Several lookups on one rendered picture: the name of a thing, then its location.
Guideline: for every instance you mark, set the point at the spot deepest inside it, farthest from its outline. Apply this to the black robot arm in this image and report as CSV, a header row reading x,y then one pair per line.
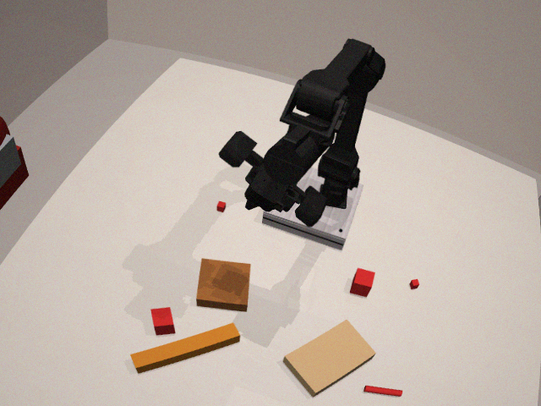
x,y
334,98

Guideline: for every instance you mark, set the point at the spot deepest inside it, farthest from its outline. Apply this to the red bar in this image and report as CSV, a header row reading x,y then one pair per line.
x,y
385,391

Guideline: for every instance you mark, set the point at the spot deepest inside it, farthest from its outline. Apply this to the orange bar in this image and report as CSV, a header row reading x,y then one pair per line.
x,y
186,348

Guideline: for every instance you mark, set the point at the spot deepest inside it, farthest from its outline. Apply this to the tan flat rectangular board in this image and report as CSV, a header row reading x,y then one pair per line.
x,y
330,357

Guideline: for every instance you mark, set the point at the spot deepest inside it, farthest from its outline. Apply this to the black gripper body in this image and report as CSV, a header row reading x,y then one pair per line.
x,y
240,148

